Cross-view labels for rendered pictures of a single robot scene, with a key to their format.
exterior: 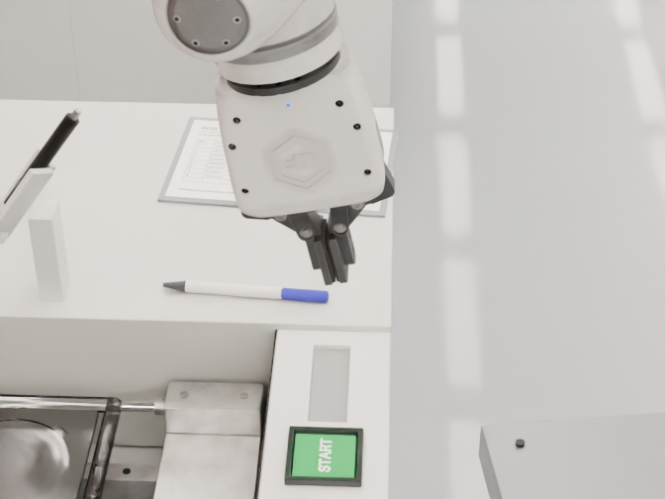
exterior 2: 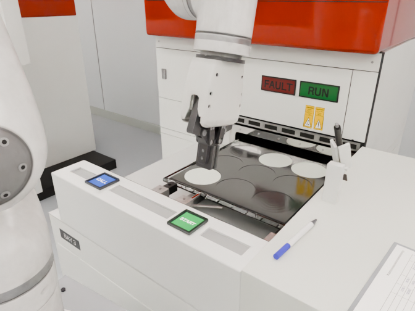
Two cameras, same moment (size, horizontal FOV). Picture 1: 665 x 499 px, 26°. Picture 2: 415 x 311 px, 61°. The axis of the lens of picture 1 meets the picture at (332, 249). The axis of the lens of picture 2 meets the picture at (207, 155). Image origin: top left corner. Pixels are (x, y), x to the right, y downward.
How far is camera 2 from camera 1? 125 cm
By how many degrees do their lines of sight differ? 101
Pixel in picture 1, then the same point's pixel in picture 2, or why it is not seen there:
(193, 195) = (394, 253)
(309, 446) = (195, 219)
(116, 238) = (364, 223)
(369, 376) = (217, 252)
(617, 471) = not seen: outside the picture
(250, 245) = (338, 255)
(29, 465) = (268, 205)
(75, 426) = (280, 216)
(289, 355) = (249, 237)
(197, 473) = not seen: hidden behind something
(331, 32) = (197, 37)
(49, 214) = (331, 163)
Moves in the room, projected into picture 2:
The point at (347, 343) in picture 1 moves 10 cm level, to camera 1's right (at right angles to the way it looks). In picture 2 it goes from (244, 255) to (209, 294)
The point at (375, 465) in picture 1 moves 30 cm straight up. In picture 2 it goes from (171, 231) to (163, 63)
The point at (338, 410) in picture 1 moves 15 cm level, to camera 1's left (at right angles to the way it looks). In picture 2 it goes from (209, 238) to (250, 202)
